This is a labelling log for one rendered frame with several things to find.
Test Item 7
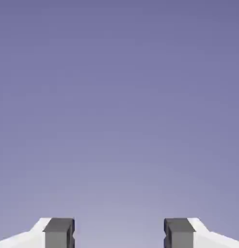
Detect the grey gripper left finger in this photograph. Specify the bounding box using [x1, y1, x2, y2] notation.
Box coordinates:
[0, 217, 76, 248]

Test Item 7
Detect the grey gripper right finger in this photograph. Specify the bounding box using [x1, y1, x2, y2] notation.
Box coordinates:
[163, 217, 239, 248]

